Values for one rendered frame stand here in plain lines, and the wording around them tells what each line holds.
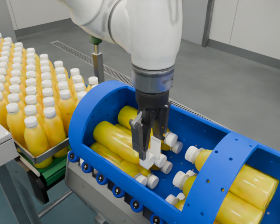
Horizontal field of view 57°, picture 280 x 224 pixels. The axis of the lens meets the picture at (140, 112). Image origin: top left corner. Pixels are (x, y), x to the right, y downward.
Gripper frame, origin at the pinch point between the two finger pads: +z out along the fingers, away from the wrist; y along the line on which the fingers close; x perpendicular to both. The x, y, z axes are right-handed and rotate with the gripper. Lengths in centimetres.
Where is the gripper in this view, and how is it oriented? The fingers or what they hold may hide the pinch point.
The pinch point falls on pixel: (150, 153)
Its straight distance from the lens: 69.2
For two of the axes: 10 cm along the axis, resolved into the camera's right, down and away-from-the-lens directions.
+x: -7.6, -3.8, 5.3
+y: 6.5, -4.4, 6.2
